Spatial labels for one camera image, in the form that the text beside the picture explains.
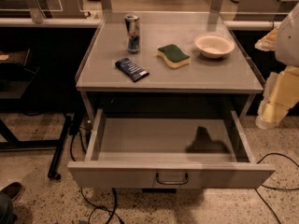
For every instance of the grey top drawer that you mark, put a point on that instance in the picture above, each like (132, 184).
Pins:
(169, 154)

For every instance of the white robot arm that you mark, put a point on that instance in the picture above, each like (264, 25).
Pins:
(284, 40)

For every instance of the white bowl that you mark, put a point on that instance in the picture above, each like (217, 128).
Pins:
(214, 46)

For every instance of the brown shoe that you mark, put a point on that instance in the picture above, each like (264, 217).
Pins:
(13, 190)

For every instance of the white horizontal rail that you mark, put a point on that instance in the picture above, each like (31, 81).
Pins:
(90, 23)

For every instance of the silver blue energy drink can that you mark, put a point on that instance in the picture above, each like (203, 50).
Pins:
(132, 23)

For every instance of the green yellow sponge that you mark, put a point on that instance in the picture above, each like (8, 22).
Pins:
(173, 56)

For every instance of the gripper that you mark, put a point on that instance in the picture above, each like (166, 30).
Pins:
(288, 44)

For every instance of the grey drawer cabinet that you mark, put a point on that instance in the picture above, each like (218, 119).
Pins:
(166, 117)

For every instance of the dark blue snack bar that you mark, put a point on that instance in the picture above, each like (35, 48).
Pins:
(130, 69)

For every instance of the black side table frame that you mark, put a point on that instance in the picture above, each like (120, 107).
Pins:
(17, 74)

